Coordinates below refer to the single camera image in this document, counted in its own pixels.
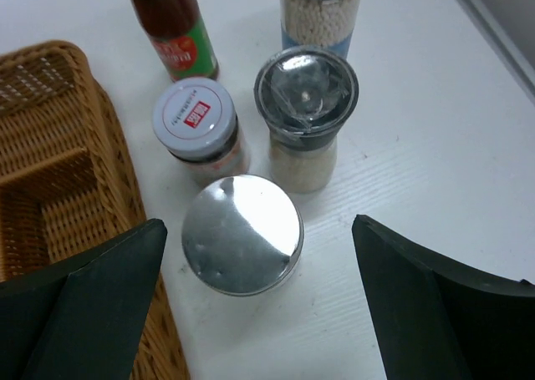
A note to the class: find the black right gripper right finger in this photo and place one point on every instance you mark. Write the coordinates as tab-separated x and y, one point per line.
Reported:
437	318

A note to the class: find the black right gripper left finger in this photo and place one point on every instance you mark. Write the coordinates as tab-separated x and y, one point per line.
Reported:
82	317

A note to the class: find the white jar silver lid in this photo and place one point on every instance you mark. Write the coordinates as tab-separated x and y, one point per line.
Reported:
242	235

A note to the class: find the brown wicker basket tray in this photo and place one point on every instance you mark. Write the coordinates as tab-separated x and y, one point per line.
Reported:
68	183

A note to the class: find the spice jar white red lid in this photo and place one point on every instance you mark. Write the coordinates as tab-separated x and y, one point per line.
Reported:
196	120

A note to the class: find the clear top salt grinder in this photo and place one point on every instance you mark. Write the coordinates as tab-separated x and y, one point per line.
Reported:
305	94

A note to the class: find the red chili sauce bottle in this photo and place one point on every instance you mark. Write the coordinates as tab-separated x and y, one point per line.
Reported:
178	34

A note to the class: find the tall jar silver lid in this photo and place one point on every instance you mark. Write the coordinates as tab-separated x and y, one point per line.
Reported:
328	24

